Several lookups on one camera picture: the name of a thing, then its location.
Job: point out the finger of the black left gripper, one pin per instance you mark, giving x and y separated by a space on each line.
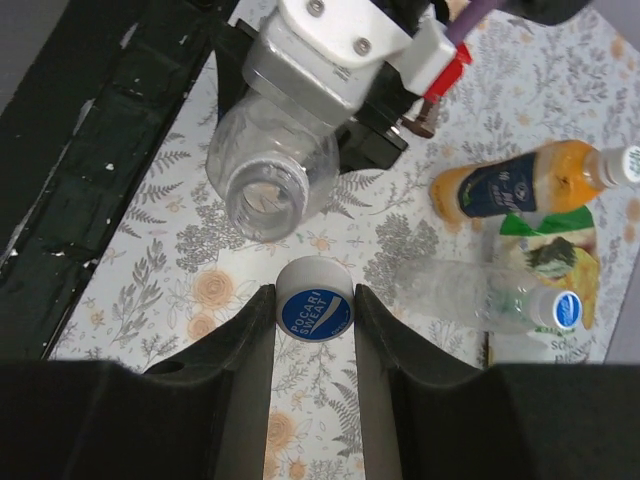
231 47
369 139

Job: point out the brown chocolate bar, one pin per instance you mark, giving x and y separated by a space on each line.
425 123

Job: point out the green chips bag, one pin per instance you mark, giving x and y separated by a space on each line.
560 250

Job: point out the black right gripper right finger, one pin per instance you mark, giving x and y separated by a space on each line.
427 415

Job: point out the white green printed cap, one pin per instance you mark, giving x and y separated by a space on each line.
619 166

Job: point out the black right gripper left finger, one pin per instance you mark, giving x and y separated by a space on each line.
199 414

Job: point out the orange milk tea bottle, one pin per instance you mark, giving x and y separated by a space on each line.
559 177

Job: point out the clear plastic bottle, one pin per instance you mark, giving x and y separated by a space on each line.
272 173
487 297

